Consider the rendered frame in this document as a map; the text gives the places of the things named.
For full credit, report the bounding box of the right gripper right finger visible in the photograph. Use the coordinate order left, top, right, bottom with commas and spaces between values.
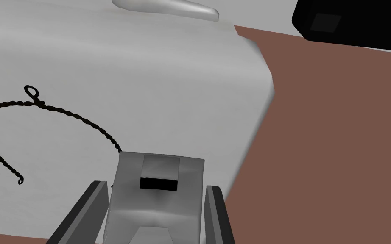
204, 185, 236, 244

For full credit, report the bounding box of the black twisted cord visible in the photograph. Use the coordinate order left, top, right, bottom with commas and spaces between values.
0, 84, 123, 186

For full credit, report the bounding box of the pale grey flat object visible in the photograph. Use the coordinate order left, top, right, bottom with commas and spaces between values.
112, 0, 220, 23

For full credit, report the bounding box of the black box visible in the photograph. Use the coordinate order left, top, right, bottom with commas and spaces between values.
291, 0, 391, 54

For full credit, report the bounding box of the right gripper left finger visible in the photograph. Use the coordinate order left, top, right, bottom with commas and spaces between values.
46, 180, 110, 244

